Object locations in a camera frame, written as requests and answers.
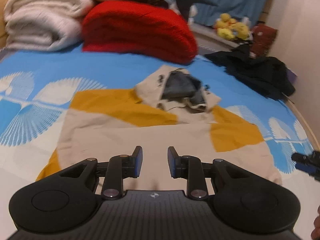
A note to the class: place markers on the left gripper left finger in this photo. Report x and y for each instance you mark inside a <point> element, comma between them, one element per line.
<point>117,169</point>

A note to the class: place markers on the wooden bed frame rail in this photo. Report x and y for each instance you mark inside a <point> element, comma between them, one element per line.
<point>305,119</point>

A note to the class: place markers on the white folded quilt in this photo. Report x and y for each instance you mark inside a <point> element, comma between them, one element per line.
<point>41,30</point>

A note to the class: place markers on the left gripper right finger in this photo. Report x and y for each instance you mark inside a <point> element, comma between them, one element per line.
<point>189,168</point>

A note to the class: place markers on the black clothes pile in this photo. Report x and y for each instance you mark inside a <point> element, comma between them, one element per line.
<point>265,75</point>

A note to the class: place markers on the beige and mustard jacket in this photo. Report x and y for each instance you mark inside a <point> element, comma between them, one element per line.
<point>107,122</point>

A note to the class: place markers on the red folded blanket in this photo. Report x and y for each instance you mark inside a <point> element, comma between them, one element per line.
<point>132,27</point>

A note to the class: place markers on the yellow plush toy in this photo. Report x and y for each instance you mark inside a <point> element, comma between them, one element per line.
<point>231,29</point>

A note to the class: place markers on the purple box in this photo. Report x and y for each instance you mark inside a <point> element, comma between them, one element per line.
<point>292,77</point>

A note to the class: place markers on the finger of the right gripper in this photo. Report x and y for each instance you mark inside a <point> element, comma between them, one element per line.
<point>310,170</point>
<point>311,159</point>

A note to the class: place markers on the white plush toy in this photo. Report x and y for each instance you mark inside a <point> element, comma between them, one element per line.
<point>192,13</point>

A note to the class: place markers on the person right hand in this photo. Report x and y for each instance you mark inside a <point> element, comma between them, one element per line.
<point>315,234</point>

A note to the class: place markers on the cream folded blanket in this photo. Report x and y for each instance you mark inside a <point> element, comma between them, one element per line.
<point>72,8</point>

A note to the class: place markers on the blue white patterned bedsheet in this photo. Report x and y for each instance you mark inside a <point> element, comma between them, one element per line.
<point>37,88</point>

